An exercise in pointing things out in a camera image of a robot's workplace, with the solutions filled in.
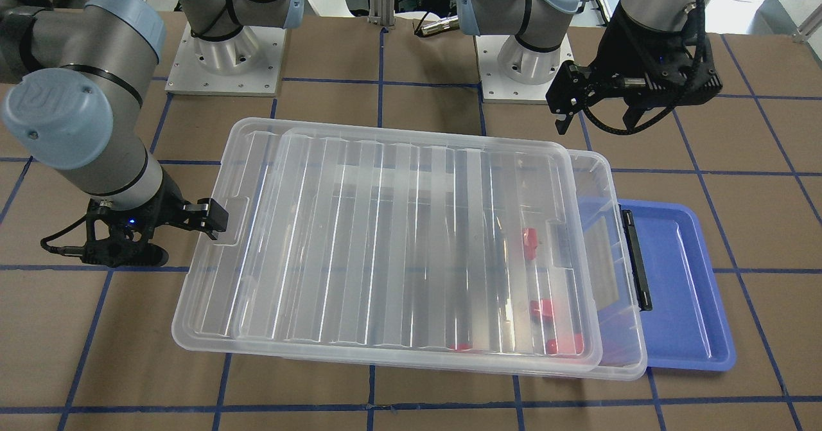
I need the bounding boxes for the black box latch handle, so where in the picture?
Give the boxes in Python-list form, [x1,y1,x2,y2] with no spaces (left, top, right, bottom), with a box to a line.
[620,207,654,312]

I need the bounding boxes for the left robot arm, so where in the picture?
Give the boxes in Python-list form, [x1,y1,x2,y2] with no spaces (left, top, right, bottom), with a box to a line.
[456,0,722,136]

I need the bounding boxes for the blue plastic tray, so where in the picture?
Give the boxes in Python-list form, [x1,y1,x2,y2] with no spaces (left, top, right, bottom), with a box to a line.
[579,196,737,381]

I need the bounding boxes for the clear plastic box lid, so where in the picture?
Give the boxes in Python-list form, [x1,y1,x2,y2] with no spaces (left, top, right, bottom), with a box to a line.
[172,118,603,375]

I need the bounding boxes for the red block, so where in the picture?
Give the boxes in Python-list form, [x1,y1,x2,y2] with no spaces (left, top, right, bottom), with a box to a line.
[545,333,585,357]
[521,228,539,261]
[448,342,473,352]
[529,298,554,321]

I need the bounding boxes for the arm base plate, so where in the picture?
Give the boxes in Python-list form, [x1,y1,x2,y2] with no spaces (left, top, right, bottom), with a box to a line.
[165,25,286,97]
[475,34,573,104]

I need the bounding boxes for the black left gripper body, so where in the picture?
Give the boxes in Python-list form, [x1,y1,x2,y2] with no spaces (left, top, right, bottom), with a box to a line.
[600,23,723,130]

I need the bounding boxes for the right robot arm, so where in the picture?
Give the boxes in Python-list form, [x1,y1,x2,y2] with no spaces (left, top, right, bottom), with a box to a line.
[2,0,306,268]

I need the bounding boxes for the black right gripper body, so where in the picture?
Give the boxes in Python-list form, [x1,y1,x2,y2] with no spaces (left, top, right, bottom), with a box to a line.
[83,174,229,268]

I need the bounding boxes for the clear plastic storage box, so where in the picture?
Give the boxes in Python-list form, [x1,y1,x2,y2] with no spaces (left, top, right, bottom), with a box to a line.
[172,118,648,380]

